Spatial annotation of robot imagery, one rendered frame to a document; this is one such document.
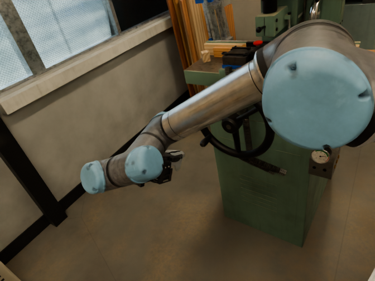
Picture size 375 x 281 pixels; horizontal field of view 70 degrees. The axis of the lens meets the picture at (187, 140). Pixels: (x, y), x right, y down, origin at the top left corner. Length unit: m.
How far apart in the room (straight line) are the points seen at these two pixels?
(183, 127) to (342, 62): 0.37
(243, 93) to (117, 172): 0.31
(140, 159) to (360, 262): 1.25
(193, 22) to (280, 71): 2.14
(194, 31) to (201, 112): 1.93
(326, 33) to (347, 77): 0.10
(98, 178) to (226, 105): 0.32
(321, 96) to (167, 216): 1.50
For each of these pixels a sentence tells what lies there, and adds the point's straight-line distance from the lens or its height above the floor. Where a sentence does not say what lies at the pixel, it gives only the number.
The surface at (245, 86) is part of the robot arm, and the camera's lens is 0.51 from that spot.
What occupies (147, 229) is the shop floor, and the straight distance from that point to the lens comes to 1.72.
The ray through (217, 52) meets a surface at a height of 0.92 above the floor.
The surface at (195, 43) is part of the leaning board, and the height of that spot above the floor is 0.63.
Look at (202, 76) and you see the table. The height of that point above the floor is 0.88.
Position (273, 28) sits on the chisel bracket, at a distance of 1.06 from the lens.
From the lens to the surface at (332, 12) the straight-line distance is 1.21.
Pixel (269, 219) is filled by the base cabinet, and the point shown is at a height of 0.13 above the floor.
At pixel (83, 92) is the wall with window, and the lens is 2.00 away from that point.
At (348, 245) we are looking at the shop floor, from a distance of 1.62.
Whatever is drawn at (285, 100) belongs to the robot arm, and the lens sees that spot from 0.33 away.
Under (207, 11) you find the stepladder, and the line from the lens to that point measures 1.90.
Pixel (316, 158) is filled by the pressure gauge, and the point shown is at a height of 0.65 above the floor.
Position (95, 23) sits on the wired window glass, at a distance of 2.17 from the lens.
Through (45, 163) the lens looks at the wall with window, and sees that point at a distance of 1.93.
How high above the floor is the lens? 1.31
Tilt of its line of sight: 35 degrees down
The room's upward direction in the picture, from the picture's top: 13 degrees counter-clockwise
